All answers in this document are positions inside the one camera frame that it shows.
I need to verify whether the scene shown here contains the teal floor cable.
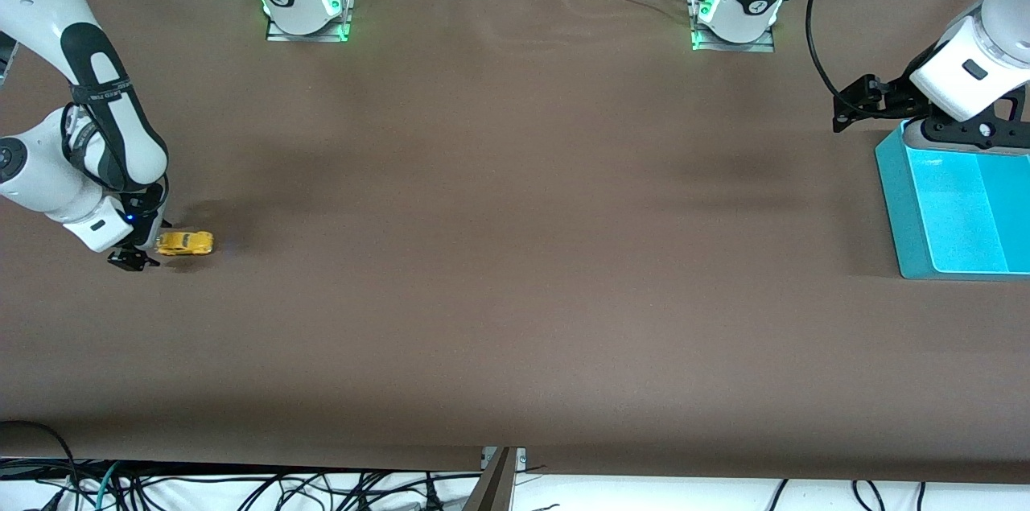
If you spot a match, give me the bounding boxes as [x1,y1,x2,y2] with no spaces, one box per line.
[95,460,123,511]

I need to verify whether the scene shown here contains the metal base plate left arm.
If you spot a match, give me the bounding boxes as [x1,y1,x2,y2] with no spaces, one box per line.
[690,12,777,53]

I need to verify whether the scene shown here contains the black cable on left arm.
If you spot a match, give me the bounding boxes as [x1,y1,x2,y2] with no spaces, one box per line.
[806,0,886,119]

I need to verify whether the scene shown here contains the silver frame bracket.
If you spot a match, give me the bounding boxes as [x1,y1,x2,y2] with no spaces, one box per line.
[480,447,529,472]

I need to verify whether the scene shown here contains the metal base plate right arm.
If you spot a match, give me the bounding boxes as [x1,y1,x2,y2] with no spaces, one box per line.
[266,0,352,43]

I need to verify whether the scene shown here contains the tangled black floor cables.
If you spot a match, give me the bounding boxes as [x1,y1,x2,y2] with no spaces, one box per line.
[0,459,484,511]

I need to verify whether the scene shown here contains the black looped floor cable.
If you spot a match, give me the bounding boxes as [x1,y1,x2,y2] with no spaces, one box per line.
[0,419,81,511]

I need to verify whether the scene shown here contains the dark table frame beam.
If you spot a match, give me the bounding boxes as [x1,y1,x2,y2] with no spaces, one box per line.
[463,447,517,511]

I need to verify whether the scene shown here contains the yellow beetle toy car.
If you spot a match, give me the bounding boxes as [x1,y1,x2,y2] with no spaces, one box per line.
[155,230,215,258]

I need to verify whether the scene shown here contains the teal plastic storage bin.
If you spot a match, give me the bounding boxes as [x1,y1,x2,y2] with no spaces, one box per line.
[875,121,1030,281]

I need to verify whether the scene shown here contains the brown table cover sheet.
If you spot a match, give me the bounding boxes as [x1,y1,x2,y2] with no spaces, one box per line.
[0,0,1030,484]

